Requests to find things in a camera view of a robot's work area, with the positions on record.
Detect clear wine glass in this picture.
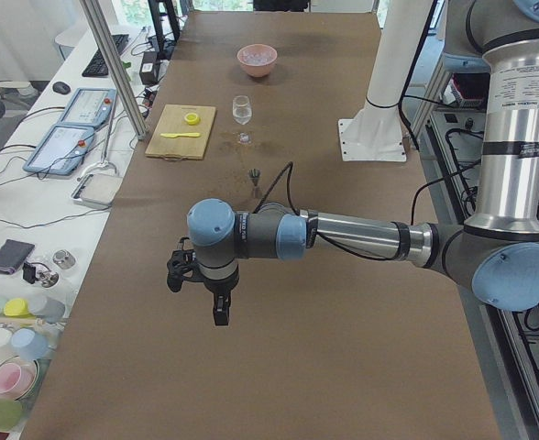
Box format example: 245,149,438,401
232,95,252,144

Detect bamboo cutting board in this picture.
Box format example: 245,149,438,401
145,104,216,160

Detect yellow lemon slice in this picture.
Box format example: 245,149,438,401
184,112,201,126

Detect pink bowl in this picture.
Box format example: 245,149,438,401
236,44,278,78

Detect steel bottle cap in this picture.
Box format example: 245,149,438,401
52,249,76,270

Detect clear ice cubes pile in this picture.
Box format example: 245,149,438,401
242,50,273,66

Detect aluminium camera post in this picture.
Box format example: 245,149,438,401
80,0,148,140

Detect yellow plastic knife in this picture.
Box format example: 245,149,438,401
160,132,201,138

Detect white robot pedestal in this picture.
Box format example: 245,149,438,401
338,0,435,162

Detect steel measuring jigger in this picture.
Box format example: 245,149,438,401
248,168,261,199

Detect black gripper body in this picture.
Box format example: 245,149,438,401
166,236,241,299

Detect blue teach pendant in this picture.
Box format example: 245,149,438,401
23,124,95,177
59,88,116,128

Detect black computer mouse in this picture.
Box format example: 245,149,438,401
52,82,71,95

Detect metal rod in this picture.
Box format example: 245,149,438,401
77,96,118,182

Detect black keyboard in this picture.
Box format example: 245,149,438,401
81,34,131,78

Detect grey blue cup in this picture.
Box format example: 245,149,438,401
27,294,66,324

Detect light blue cup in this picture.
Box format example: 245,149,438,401
10,328,50,361

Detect yellow cup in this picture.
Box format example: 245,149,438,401
3,298,33,318

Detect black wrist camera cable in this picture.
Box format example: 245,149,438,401
255,160,298,216

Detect grey folded cloth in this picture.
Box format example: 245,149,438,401
0,239,35,274

